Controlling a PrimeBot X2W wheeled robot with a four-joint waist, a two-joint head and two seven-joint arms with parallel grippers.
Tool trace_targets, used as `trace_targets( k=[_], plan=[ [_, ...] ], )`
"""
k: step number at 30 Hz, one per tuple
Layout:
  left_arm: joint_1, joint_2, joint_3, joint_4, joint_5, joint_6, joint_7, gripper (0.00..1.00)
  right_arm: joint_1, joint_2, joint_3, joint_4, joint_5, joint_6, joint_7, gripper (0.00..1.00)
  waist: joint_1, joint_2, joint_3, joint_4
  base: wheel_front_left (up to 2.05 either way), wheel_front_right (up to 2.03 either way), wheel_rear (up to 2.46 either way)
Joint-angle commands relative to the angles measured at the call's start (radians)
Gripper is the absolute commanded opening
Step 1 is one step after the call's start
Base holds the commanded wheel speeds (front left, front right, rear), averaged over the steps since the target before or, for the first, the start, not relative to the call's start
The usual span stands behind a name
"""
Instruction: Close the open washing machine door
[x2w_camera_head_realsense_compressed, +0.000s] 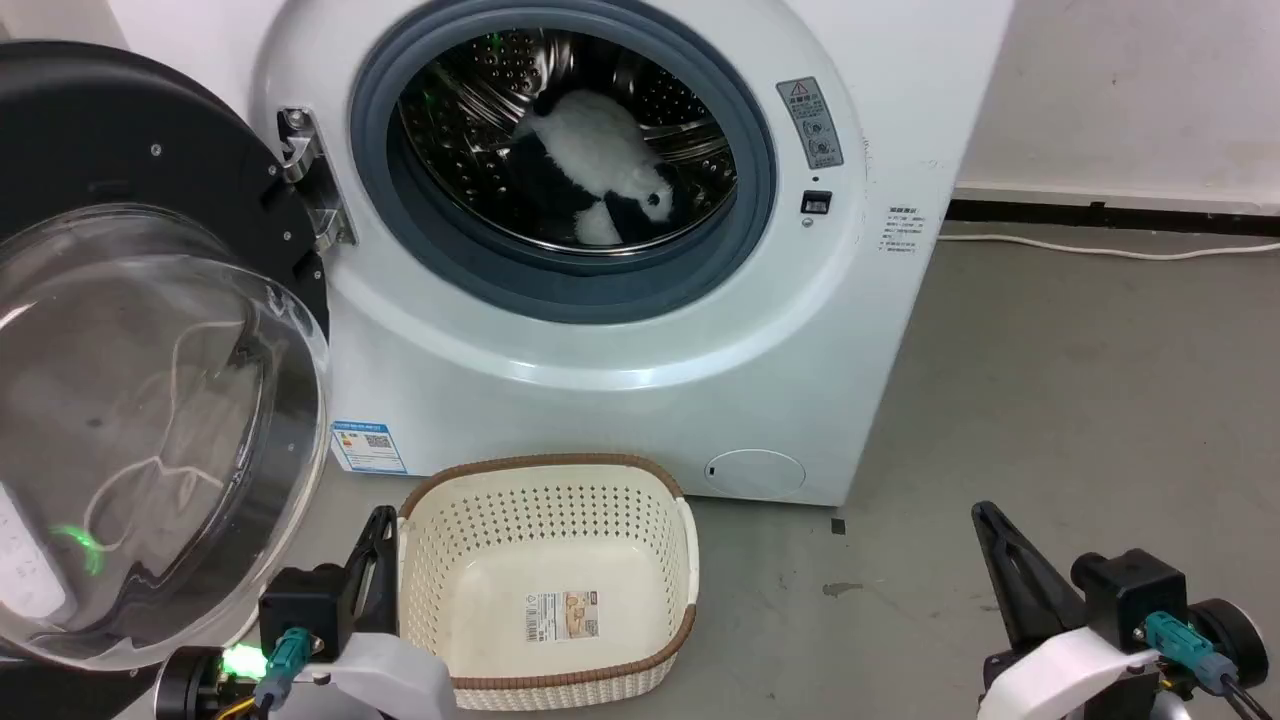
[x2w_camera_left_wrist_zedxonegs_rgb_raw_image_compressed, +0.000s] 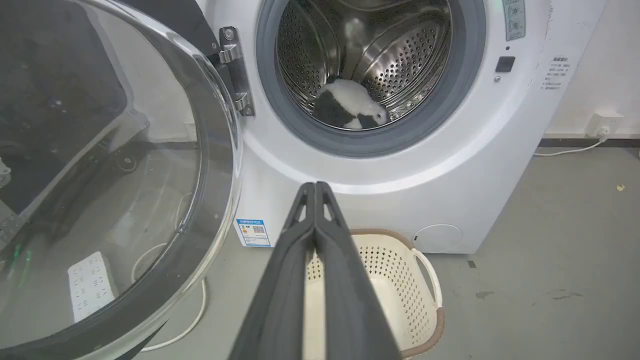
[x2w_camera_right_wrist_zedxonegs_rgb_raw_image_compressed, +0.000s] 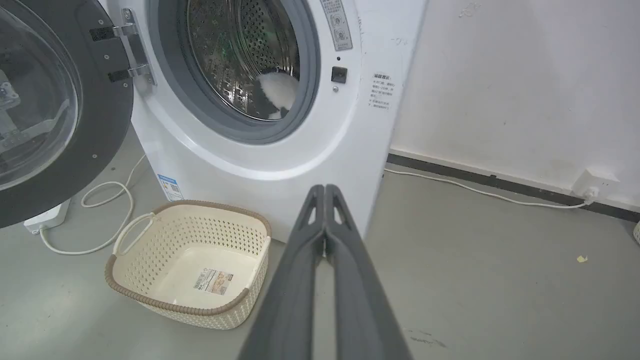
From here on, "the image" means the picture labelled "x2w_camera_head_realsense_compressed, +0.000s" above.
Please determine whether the stainless steel perforated drum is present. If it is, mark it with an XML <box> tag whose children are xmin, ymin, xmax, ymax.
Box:
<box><xmin>398</xmin><ymin>28</ymin><xmax>739</xmax><ymax>253</ymax></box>

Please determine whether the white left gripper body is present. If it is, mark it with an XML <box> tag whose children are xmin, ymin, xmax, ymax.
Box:
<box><xmin>300</xmin><ymin>630</ymin><xmax>461</xmax><ymax>720</ymax></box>

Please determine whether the paper product label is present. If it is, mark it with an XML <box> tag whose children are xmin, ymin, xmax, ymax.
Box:
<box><xmin>524</xmin><ymin>590</ymin><xmax>601</xmax><ymax>643</ymax></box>

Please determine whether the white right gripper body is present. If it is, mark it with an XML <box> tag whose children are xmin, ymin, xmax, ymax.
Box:
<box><xmin>978</xmin><ymin>624</ymin><xmax>1163</xmax><ymax>720</ymax></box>

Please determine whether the grey warning sticker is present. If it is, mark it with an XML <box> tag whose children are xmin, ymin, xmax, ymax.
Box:
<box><xmin>777</xmin><ymin>77</ymin><xmax>844</xmax><ymax>170</ymax></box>

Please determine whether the black baseboard strip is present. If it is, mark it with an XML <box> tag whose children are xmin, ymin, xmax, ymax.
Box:
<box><xmin>945</xmin><ymin>199</ymin><xmax>1280</xmax><ymax>239</ymax></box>

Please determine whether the teal cable connector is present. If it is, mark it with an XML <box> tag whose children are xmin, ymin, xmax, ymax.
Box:
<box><xmin>253</xmin><ymin>627</ymin><xmax>313</xmax><ymax>713</ymax></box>
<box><xmin>1143</xmin><ymin>611</ymin><xmax>1239</xmax><ymax>694</ymax></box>

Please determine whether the teal left cable connector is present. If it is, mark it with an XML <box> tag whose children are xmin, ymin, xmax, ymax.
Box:
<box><xmin>253</xmin><ymin>627</ymin><xmax>313</xmax><ymax>713</ymax></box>

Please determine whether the blue energy label sticker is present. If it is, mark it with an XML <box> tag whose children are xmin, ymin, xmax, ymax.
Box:
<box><xmin>330</xmin><ymin>421</ymin><xmax>409</xmax><ymax>475</ymax></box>

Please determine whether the teal right cable connector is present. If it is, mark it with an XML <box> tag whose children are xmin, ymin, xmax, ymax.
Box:
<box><xmin>1143</xmin><ymin>611</ymin><xmax>1239</xmax><ymax>694</ymax></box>

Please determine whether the black round glass washer door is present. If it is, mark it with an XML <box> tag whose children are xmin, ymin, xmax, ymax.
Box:
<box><xmin>0</xmin><ymin>40</ymin><xmax>333</xmax><ymax>671</ymax></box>

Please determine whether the white floor cable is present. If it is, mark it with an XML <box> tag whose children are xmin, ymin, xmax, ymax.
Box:
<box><xmin>938</xmin><ymin>233</ymin><xmax>1280</xmax><ymax>262</ymax></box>

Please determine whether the black and white panda plush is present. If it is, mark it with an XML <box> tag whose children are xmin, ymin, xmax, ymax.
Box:
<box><xmin>505</xmin><ymin>88</ymin><xmax>691</xmax><ymax>247</ymax></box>

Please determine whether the round white filter cover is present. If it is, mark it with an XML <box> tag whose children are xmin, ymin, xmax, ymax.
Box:
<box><xmin>704</xmin><ymin>449</ymin><xmax>807</xmax><ymax>496</ymax></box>

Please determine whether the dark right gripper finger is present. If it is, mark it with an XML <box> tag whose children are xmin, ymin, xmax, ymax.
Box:
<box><xmin>971</xmin><ymin>500</ymin><xmax>1089</xmax><ymax>653</ymax></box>

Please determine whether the metal door hinge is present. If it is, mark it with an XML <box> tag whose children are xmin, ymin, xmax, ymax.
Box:
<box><xmin>277</xmin><ymin>107</ymin><xmax>358</xmax><ymax>251</ymax></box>

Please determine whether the white front-load washing machine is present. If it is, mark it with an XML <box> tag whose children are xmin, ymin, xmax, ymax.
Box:
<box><xmin>105</xmin><ymin>0</ymin><xmax>1016</xmax><ymax>508</ymax></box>

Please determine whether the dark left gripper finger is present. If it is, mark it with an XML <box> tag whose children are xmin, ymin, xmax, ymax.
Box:
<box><xmin>340</xmin><ymin>505</ymin><xmax>391</xmax><ymax>641</ymax></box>
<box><xmin>372</xmin><ymin>512</ymin><xmax>402</xmax><ymax>637</ymax></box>

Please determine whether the small printed text label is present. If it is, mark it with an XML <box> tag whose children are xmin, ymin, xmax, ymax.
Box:
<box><xmin>880</xmin><ymin>207</ymin><xmax>929</xmax><ymax>255</ymax></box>

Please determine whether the cream plastic laundry basket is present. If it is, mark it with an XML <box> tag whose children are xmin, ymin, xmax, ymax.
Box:
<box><xmin>397</xmin><ymin>454</ymin><xmax>699</xmax><ymax>712</ymax></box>

